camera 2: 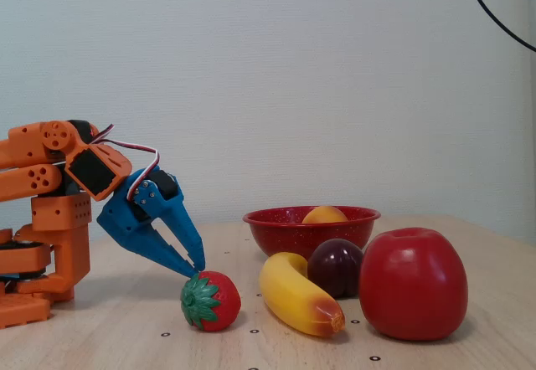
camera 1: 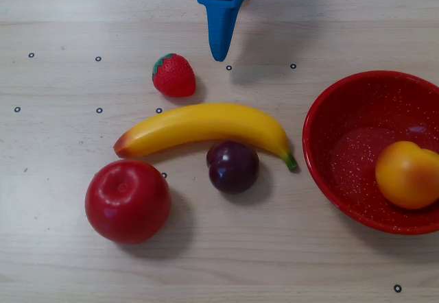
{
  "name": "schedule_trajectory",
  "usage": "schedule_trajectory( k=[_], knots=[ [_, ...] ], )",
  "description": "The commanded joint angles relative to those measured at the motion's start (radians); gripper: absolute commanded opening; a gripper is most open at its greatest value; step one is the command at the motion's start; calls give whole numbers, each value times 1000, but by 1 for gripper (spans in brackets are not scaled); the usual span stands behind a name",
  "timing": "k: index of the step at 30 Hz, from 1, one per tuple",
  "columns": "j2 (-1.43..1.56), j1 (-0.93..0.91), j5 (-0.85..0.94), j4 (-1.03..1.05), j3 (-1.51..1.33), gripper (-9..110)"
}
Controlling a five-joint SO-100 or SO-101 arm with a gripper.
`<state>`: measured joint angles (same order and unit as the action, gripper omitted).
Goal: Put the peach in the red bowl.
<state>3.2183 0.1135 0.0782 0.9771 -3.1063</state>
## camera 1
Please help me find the yellow orange toy peach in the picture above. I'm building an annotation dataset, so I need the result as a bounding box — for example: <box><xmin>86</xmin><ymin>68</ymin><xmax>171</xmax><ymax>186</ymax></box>
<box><xmin>375</xmin><ymin>141</ymin><xmax>439</xmax><ymax>210</ymax></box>

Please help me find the red speckled enamel bowl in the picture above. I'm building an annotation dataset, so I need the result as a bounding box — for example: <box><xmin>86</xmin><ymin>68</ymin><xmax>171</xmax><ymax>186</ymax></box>
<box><xmin>302</xmin><ymin>70</ymin><xmax>439</xmax><ymax>236</ymax></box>

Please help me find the red toy strawberry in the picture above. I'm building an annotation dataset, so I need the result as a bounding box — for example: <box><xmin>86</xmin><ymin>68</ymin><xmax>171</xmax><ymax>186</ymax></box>
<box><xmin>152</xmin><ymin>53</ymin><xmax>197</xmax><ymax>99</ymax></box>

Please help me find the yellow toy banana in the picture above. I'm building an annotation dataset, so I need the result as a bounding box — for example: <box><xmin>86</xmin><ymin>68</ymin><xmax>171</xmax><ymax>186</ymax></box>
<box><xmin>112</xmin><ymin>102</ymin><xmax>299</xmax><ymax>172</ymax></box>

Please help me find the dark purple toy plum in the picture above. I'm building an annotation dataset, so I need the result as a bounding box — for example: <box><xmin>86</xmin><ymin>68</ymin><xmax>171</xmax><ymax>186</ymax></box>
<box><xmin>206</xmin><ymin>140</ymin><xmax>261</xmax><ymax>195</ymax></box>

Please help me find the red toy apple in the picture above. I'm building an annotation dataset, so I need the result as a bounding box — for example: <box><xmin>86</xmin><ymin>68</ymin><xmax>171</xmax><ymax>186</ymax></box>
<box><xmin>84</xmin><ymin>159</ymin><xmax>172</xmax><ymax>245</ymax></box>

